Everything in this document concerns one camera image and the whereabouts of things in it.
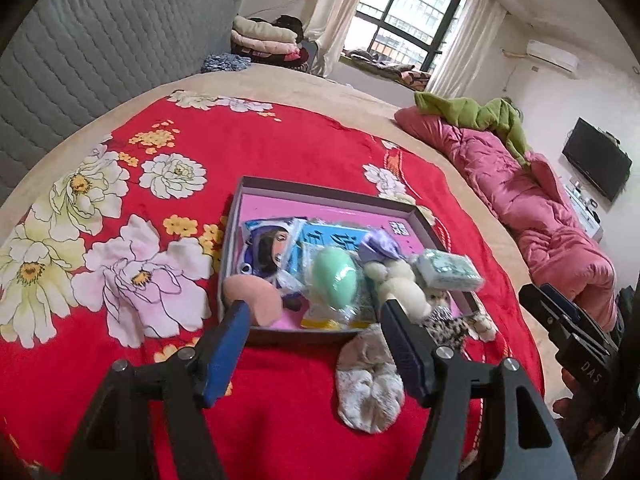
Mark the peach makeup sponge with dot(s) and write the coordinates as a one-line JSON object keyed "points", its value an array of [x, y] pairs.
{"points": [[255, 300]]}

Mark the white air conditioner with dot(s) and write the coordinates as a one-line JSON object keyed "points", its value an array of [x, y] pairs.
{"points": [[550, 55]]}

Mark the yellow wipes packet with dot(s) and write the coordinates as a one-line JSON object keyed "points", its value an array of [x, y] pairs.
{"points": [[330, 322]]}

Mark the black framed window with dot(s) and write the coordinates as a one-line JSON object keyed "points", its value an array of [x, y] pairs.
{"points": [[405, 5]]}

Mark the black television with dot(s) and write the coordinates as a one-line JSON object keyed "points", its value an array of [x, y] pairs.
{"points": [[595, 160]]}

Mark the pink book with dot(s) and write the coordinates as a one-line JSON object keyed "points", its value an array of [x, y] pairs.
{"points": [[350, 215]]}

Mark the white television cabinet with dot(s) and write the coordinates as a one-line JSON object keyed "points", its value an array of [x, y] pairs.
{"points": [[582, 205]]}

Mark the white curtain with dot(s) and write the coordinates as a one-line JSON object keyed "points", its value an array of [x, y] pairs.
{"points": [[470, 45], [335, 10]]}

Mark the grey chair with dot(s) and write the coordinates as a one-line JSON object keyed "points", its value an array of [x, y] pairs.
{"points": [[310, 57]]}

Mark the leopard print scrunchie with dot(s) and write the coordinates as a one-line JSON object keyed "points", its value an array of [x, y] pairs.
{"points": [[450, 327]]}

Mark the shallow cardboard box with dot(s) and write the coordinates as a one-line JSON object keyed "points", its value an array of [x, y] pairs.
{"points": [[280, 335]]}

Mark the windowsill cushions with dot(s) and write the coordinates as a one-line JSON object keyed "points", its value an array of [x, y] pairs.
{"points": [[385, 65]]}

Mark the person's right hand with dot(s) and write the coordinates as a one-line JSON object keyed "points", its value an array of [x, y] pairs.
{"points": [[567, 377]]}

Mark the grey quilted headboard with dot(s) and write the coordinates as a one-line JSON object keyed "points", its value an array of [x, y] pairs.
{"points": [[100, 60]]}

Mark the stack of folded clothes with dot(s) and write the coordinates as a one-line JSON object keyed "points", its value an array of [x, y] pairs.
{"points": [[265, 35]]}

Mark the green garment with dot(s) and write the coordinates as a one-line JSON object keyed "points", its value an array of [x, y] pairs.
{"points": [[450, 107]]}

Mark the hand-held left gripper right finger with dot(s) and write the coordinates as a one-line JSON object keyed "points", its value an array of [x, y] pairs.
{"points": [[405, 355]]}

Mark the red floral blanket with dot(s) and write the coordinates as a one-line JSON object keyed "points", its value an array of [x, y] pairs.
{"points": [[300, 150]]}

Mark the green egg sponge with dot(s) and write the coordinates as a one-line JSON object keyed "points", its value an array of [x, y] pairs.
{"points": [[335, 275]]}

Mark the white blue cartoon packet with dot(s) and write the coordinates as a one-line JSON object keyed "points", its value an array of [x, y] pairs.
{"points": [[270, 250]]}

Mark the grey sock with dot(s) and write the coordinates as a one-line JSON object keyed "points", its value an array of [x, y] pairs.
{"points": [[367, 385]]}

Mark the blue patterned cloth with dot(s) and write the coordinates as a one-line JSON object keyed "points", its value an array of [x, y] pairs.
{"points": [[225, 63]]}

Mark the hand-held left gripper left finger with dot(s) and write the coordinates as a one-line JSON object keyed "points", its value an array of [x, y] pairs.
{"points": [[227, 350]]}

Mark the teal tissue pack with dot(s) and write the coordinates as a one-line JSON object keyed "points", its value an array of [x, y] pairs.
{"points": [[447, 270]]}

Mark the purple ribbon plush bunny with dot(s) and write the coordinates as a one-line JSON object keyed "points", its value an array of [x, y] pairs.
{"points": [[400, 290]]}

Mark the pink quilt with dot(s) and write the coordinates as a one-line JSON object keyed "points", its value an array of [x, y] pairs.
{"points": [[525, 210]]}

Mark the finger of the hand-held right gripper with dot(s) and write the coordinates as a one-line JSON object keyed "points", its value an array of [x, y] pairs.
{"points": [[550, 315], [562, 297]]}

